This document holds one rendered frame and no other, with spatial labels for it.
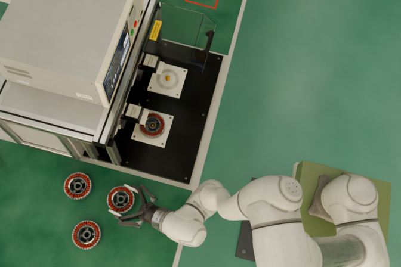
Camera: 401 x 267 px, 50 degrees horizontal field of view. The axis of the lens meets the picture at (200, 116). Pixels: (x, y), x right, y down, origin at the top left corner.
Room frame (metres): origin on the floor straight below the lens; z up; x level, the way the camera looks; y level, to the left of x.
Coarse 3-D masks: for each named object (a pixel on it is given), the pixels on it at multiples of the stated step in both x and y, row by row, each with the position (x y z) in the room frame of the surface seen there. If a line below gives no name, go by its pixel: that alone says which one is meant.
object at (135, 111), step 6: (126, 108) 0.62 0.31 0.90; (132, 108) 0.61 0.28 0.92; (138, 108) 0.62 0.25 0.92; (126, 114) 0.58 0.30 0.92; (132, 114) 0.59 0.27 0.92; (138, 114) 0.59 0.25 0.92; (144, 114) 0.61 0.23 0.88; (132, 120) 0.57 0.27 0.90; (138, 120) 0.57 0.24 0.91; (144, 120) 0.59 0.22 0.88
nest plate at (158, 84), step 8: (168, 64) 0.92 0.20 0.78; (168, 72) 0.88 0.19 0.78; (176, 72) 0.89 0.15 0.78; (184, 72) 0.89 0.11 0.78; (152, 80) 0.82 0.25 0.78; (160, 80) 0.83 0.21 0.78; (176, 80) 0.84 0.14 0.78; (152, 88) 0.78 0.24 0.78; (160, 88) 0.79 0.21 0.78; (168, 88) 0.80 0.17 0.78; (176, 88) 0.81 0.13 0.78; (176, 96) 0.77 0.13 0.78
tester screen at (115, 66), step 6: (126, 24) 0.78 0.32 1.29; (126, 30) 0.77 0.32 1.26; (120, 42) 0.71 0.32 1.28; (120, 48) 0.70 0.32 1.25; (114, 60) 0.64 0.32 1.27; (120, 60) 0.68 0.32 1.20; (114, 66) 0.63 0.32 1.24; (120, 66) 0.67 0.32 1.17; (108, 72) 0.59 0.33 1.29; (114, 72) 0.62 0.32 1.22; (120, 72) 0.66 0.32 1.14; (108, 78) 0.58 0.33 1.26; (108, 84) 0.57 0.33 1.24; (108, 90) 0.55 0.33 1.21; (108, 96) 0.54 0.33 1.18
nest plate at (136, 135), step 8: (152, 112) 0.67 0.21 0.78; (152, 120) 0.63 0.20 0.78; (168, 120) 0.65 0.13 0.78; (136, 128) 0.58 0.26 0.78; (168, 128) 0.61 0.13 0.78; (136, 136) 0.54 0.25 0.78; (144, 136) 0.55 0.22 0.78; (160, 136) 0.56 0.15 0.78; (152, 144) 0.52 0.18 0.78; (160, 144) 0.53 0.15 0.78
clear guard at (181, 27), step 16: (160, 16) 0.98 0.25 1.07; (176, 16) 1.00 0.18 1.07; (192, 16) 1.01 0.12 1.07; (160, 32) 0.91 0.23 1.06; (176, 32) 0.92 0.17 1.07; (192, 32) 0.94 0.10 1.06; (144, 48) 0.82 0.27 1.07; (160, 48) 0.83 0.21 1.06; (176, 48) 0.85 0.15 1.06; (192, 48) 0.86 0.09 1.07; (192, 64) 0.80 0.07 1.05
